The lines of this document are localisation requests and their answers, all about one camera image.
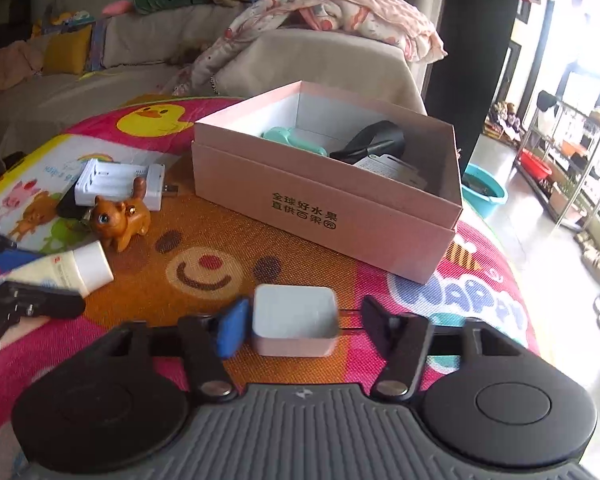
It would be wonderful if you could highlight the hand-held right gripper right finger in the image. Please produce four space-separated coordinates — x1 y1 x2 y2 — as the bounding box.
361 296 526 403

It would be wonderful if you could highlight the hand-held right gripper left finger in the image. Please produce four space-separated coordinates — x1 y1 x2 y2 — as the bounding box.
97 298 252 404

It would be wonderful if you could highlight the cream tube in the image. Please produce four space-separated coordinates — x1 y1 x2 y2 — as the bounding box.
0 240 115 296

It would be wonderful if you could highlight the small white box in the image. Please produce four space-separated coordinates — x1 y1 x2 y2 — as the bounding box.
251 284 341 358

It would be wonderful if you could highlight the pink cardboard box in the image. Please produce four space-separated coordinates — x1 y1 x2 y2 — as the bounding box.
191 80 464 285

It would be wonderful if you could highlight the white labelled carton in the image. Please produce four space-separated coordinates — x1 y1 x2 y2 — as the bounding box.
354 154 427 192

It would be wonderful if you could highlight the black plastic gadget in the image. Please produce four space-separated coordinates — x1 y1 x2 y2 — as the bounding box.
329 121 407 165

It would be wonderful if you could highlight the teal plastic clip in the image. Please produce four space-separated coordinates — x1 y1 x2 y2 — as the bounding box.
261 126 329 159

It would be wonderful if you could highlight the colourful play mat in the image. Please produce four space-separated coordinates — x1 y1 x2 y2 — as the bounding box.
0 92 541 480

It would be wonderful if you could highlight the brown cat toy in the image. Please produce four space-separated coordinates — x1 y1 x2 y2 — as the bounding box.
89 176 151 253

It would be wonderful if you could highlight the white battery charger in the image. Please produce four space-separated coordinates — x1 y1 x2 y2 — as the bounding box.
74 158 179 212

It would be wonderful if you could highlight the teal basin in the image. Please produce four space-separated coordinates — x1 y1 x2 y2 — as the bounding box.
461 162 509 219

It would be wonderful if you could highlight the orange cloth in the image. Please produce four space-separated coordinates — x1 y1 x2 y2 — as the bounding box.
0 40 45 103

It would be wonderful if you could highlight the yellow cushion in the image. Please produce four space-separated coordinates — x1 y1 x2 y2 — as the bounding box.
42 25 93 76

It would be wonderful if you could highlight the red basin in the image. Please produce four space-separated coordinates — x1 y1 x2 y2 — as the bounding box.
520 149 553 179

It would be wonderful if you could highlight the pair of beige shoes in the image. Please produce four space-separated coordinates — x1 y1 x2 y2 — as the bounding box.
574 232 600 286

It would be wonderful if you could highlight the striped cloth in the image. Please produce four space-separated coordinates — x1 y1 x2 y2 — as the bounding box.
87 20 107 72

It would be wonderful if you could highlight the pile of shoes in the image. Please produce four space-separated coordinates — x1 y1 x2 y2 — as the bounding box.
482 101 523 144

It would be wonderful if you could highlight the colourful toy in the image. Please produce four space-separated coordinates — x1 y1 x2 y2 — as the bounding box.
32 10 96 36

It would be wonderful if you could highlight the beige sofa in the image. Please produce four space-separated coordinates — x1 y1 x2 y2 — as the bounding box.
0 0 428 161

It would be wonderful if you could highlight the metal rack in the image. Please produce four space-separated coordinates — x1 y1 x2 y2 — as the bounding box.
512 89 600 233

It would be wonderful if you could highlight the pink printed blanket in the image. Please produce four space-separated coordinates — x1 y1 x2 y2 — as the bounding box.
172 0 448 98

